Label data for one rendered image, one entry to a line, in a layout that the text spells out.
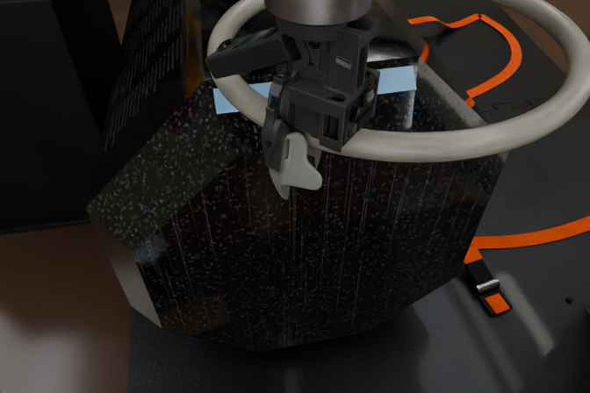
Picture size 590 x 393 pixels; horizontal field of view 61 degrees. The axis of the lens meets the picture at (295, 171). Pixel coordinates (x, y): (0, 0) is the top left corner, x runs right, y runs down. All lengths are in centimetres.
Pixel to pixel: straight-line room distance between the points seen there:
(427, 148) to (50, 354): 123
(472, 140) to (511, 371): 101
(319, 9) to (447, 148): 19
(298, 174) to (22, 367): 115
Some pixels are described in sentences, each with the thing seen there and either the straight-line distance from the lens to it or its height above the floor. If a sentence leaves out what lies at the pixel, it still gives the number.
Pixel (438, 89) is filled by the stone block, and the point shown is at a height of 77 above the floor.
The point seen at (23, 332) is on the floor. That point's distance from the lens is 158.
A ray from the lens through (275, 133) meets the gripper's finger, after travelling 47.
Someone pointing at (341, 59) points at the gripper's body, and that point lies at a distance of 43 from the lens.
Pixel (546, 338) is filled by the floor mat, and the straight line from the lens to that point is 153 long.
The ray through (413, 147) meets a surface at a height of 93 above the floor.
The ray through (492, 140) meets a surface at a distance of 52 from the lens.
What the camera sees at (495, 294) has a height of 2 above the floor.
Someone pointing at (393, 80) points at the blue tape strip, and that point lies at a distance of 80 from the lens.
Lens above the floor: 126
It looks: 46 degrees down
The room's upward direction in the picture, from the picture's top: straight up
